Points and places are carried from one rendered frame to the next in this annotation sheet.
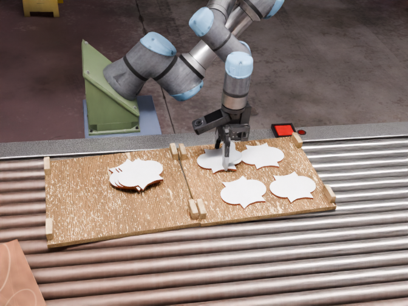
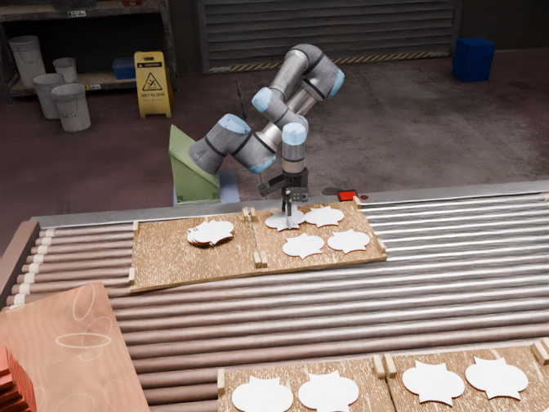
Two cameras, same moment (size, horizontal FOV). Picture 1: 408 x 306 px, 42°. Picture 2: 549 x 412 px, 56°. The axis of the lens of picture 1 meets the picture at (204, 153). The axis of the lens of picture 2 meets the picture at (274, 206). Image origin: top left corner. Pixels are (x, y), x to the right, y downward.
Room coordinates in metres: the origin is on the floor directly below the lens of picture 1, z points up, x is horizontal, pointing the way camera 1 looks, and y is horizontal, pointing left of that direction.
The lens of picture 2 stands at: (-0.21, -0.20, 1.99)
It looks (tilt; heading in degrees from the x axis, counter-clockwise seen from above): 33 degrees down; 7
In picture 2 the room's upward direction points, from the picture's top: 2 degrees counter-clockwise
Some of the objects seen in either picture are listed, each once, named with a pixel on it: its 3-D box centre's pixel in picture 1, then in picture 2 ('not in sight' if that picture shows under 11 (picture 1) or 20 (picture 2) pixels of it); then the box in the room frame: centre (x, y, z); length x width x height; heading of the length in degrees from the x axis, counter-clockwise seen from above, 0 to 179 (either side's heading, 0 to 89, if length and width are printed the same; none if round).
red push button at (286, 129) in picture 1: (284, 132); (347, 197); (1.52, -0.28, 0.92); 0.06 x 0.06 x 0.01; 11
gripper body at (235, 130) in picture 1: (233, 121); (294, 184); (1.33, -0.08, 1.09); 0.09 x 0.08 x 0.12; 105
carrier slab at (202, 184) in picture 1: (252, 176); (314, 234); (1.26, -0.16, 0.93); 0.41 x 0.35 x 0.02; 105
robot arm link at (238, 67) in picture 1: (237, 73); (293, 141); (1.33, -0.08, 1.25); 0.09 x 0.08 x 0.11; 178
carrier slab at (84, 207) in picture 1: (118, 192); (194, 248); (1.15, 0.25, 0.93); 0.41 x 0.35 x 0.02; 107
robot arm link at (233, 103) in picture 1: (234, 97); (292, 163); (1.33, -0.08, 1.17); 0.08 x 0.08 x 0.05
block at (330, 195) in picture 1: (329, 193); (381, 245); (1.18, -0.38, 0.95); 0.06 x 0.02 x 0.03; 15
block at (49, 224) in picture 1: (49, 229); (132, 276); (0.97, 0.39, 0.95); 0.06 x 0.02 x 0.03; 17
